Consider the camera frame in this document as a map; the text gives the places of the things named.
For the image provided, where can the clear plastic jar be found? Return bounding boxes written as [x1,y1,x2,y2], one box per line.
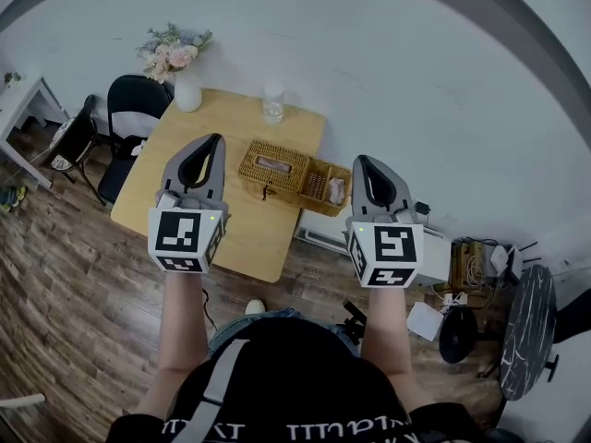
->
[261,82,286,126]

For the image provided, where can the person's left forearm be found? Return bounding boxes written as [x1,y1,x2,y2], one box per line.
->
[136,269,211,420]

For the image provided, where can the black round stool base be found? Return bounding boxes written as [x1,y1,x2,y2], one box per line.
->
[438,305,480,365]

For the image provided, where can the wicker basket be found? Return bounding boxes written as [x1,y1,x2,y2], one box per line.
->
[236,138,354,219]

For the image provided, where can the white paper sheet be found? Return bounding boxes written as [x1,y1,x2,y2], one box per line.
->
[406,301,444,342]

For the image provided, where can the white toaster oven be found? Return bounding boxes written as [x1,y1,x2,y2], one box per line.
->
[295,225,350,251]

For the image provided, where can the white vase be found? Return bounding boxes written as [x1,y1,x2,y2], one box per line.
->
[173,71,204,114]

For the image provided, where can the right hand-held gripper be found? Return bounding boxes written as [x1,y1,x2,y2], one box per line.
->
[345,154,426,290]

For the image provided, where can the black folding chair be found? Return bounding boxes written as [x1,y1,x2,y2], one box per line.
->
[97,74,175,206]

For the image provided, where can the black waist-mounted device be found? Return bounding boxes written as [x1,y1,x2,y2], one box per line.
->
[341,301,368,347]

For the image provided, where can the grey shoulder strap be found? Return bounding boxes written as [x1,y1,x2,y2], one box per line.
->
[181,338,252,443]

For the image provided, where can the crumpled clear plastic packet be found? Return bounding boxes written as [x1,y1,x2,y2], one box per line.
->
[327,177,348,203]

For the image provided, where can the person's right forearm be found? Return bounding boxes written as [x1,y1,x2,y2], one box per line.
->
[358,285,436,411]

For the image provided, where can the white router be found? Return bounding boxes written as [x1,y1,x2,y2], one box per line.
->
[488,243,525,281]

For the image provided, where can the person's black shirt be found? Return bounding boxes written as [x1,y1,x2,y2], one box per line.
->
[105,316,487,443]

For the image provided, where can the light wooden table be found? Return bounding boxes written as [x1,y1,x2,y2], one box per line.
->
[110,87,328,284]

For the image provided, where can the white desk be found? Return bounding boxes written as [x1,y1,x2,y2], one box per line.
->
[0,75,71,190]

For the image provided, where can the person's blue jeans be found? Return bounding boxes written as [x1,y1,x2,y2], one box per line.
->
[207,306,362,360]

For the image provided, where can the black chair with patterned cushion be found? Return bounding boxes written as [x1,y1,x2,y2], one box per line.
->
[40,93,107,208]

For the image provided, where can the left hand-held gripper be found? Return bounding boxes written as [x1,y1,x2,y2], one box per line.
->
[147,132,231,274]

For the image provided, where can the white wooden frame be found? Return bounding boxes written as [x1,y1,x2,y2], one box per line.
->
[0,391,47,415]

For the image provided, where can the white box appliance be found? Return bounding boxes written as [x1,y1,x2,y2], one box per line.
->
[421,225,453,288]

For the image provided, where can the black office chair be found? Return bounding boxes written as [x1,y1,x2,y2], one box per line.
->
[550,288,591,346]

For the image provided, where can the pastel flower bouquet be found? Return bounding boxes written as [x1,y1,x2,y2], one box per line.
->
[134,21,215,85]

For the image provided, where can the black marble round table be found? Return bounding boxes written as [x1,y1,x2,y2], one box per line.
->
[499,263,559,402]

